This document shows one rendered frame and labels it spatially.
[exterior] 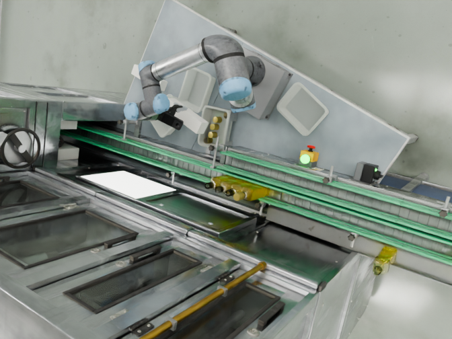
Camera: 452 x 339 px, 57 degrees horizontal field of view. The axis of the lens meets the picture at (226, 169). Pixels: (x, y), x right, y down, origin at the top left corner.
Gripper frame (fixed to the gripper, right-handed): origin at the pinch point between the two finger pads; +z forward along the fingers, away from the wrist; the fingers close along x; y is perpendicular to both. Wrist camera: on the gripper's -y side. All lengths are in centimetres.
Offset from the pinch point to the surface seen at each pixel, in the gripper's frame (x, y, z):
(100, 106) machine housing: 31, 64, 12
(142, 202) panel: 38.0, -14.7, -22.5
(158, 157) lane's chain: 37.9, 18.4, 21.3
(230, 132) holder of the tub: 3.1, -11.3, 30.4
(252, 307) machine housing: 17, -89, -54
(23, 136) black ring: 47, 58, -37
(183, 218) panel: 30, -37, -22
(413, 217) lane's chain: -16, -110, 22
